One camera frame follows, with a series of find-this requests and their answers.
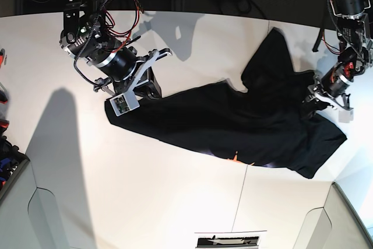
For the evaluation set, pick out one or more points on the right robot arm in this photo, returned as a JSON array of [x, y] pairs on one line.
[[102, 56]]

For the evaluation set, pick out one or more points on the black graphic t-shirt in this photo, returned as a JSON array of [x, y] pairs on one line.
[[269, 125]]

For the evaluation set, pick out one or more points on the orange black tool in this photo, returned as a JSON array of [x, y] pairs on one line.
[[3, 57]]

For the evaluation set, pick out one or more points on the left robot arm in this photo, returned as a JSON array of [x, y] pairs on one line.
[[354, 56]]

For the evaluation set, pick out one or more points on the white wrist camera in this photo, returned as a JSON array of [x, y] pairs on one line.
[[346, 115], [124, 103]]

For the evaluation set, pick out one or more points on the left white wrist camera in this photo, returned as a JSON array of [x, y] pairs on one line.
[[346, 115]]

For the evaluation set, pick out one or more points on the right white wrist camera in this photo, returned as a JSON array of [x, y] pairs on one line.
[[124, 103]]

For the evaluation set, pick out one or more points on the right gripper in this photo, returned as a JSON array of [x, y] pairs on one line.
[[121, 69]]

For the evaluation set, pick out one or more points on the printed paper sheet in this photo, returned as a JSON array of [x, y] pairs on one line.
[[230, 240]]

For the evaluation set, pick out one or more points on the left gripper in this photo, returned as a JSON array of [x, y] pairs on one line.
[[326, 91]]

